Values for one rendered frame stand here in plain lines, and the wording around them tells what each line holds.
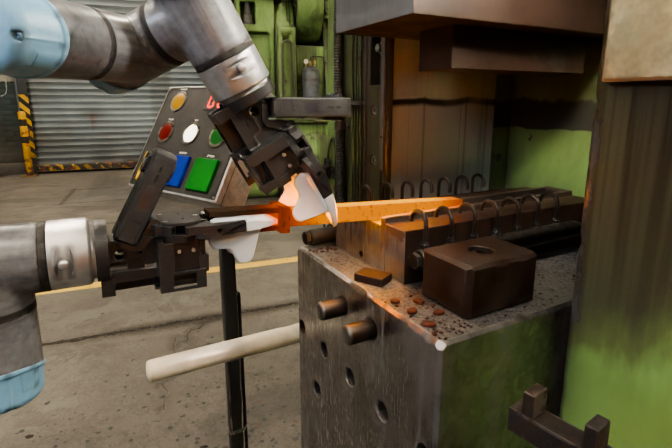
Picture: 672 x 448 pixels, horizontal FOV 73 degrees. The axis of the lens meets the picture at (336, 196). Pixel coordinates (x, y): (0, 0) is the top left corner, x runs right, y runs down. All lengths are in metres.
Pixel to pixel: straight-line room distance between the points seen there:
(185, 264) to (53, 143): 8.19
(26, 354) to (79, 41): 0.32
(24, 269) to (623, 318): 0.63
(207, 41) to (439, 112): 0.57
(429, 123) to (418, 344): 0.53
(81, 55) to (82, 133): 8.12
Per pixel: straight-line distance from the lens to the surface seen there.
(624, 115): 0.58
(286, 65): 5.45
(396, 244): 0.64
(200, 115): 1.13
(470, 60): 0.72
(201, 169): 1.03
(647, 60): 0.55
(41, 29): 0.48
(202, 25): 0.54
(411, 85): 0.93
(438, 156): 0.98
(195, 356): 1.06
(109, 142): 8.60
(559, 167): 1.04
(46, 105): 8.70
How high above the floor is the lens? 1.17
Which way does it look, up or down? 12 degrees down
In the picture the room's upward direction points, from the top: straight up
